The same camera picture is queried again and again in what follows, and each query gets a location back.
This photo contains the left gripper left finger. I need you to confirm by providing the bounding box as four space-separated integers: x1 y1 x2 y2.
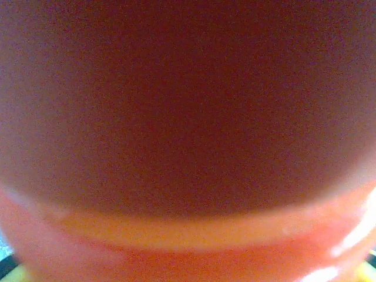
0 253 33 282

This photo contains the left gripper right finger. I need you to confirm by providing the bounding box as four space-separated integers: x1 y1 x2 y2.
356 249 376 282

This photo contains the orange pill bottle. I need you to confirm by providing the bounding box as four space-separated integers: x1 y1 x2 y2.
0 182 376 282

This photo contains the orange bottle cap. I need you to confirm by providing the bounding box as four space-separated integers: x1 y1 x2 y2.
0 0 376 220

